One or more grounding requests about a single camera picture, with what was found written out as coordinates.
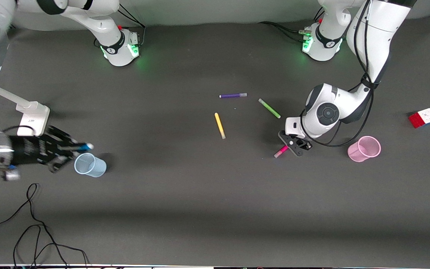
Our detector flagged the black right arm base cables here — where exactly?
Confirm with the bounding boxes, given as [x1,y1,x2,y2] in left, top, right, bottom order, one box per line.
[94,4,146,49]

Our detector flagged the thin black looped cable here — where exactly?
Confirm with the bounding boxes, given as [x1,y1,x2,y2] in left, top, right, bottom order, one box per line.
[0,183,88,269]

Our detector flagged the light blue mesh cup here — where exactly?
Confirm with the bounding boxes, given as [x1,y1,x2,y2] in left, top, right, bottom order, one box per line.
[74,153,107,178]

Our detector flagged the yellow marker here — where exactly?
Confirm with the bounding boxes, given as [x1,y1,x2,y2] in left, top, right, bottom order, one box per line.
[214,112,226,140]

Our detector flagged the colourful puzzle cube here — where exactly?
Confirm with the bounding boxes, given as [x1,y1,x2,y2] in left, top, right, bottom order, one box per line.
[408,108,430,129]

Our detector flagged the green marker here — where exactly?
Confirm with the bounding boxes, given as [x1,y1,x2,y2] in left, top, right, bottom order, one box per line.
[258,98,281,119]

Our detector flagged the white camera stand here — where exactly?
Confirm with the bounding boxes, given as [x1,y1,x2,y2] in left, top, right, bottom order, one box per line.
[0,79,50,137]

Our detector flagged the pink mesh cup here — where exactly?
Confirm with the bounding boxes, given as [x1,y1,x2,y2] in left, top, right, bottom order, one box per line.
[348,136,381,163]

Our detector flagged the black left arm wrist cable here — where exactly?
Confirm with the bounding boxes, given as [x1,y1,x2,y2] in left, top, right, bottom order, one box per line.
[299,0,374,148]

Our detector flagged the black arm base cables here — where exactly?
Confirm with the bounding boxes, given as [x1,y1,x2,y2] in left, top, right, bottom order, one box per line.
[259,7,325,42]
[94,4,146,49]

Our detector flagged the black left arm base cables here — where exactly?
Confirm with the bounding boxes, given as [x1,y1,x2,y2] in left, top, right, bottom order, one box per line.
[259,7,325,42]

